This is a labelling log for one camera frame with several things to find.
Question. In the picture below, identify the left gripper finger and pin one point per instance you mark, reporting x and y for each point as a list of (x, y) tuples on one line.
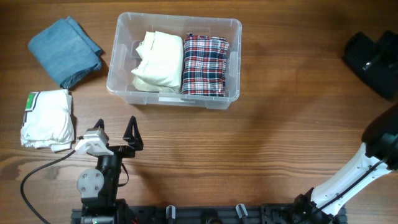
[(99, 124), (132, 135)]

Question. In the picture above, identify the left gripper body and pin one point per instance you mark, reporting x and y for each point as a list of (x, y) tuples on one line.
[(113, 149)]

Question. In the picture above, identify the white printed t-shirt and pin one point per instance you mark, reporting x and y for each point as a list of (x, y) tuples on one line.
[(47, 121)]

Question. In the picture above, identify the cream cloth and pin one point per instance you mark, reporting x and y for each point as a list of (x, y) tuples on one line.
[(161, 66)]

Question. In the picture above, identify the blue denim cloth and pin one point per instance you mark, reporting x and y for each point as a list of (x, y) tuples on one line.
[(65, 52)]

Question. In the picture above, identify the red plaid shirt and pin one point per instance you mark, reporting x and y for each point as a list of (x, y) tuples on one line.
[(205, 62)]

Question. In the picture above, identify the black garment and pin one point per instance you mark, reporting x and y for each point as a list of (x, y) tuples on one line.
[(374, 62)]

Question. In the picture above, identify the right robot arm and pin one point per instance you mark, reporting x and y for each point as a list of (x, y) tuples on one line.
[(376, 157)]

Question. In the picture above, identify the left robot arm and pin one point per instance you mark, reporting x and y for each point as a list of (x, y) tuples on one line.
[(98, 187)]

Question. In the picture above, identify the clear plastic storage bin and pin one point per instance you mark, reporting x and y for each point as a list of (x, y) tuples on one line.
[(130, 32)]

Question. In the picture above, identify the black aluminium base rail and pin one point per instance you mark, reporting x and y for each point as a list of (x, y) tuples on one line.
[(265, 214)]

